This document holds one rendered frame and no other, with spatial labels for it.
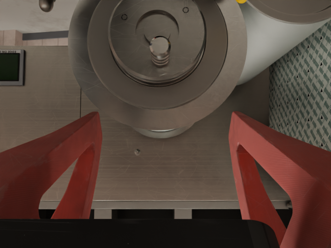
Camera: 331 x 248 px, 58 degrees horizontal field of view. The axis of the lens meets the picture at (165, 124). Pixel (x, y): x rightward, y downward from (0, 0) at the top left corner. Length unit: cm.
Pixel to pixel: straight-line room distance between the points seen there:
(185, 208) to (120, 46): 41
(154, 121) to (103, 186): 36
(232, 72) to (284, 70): 22
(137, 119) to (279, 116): 28
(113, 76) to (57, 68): 39
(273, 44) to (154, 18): 14
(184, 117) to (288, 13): 13
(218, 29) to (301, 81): 18
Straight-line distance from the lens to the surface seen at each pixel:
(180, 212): 59
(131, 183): 58
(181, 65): 23
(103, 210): 60
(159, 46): 20
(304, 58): 41
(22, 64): 65
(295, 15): 29
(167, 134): 50
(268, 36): 31
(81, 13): 27
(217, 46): 25
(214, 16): 26
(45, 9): 66
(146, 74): 23
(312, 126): 38
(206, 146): 58
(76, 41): 26
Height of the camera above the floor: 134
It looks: 4 degrees down
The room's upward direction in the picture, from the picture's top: 180 degrees counter-clockwise
